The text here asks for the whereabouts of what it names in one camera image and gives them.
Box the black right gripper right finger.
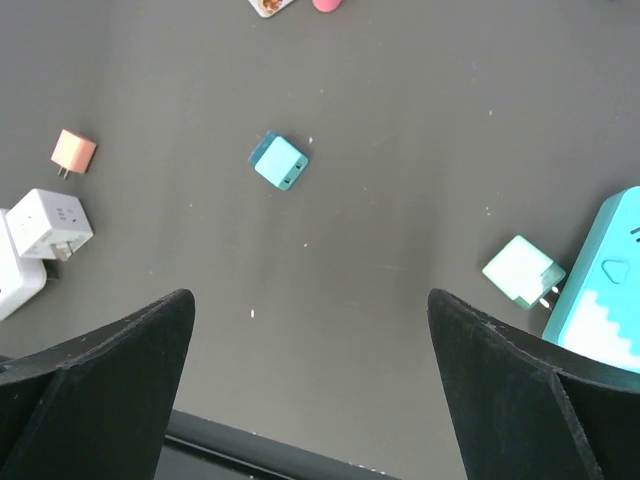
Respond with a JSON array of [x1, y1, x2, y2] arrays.
[[427, 289, 639, 479]]

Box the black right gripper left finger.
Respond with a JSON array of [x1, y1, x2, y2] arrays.
[[1, 289, 195, 479]]

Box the grey white cube adapter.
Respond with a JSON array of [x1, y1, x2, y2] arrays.
[[6, 188, 94, 261]]

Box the white tiger cube adapter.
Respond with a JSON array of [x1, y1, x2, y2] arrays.
[[249, 0, 295, 18]]

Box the pink triangular power strip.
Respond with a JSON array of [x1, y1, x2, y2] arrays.
[[312, 0, 342, 13]]

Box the teal triangular power strip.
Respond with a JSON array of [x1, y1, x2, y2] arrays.
[[542, 186, 640, 373]]

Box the mint green cube charger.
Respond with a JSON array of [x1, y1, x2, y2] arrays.
[[481, 235, 566, 310]]

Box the white triangular power strip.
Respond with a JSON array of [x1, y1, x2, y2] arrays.
[[0, 209, 47, 320]]

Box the salmon pink cube charger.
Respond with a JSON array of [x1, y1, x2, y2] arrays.
[[51, 129, 97, 179]]

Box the teal cube charger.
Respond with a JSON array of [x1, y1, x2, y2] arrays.
[[248, 131, 309, 191]]

